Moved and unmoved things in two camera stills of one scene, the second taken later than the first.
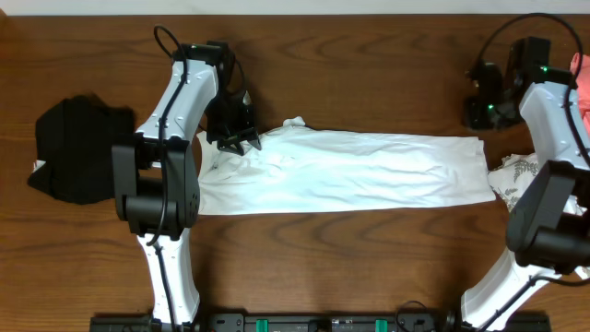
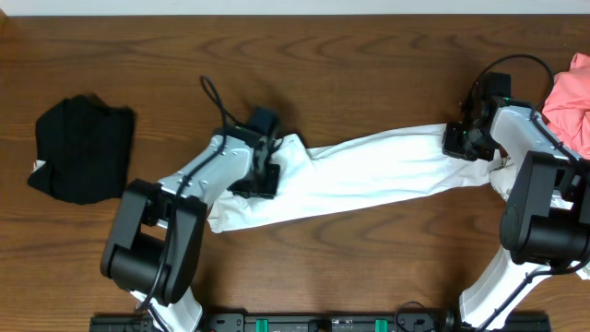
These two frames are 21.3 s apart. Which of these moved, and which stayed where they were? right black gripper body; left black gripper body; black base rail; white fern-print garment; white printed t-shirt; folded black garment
Moved: left black gripper body; white printed t-shirt; right black gripper body
Stayed: folded black garment; white fern-print garment; black base rail
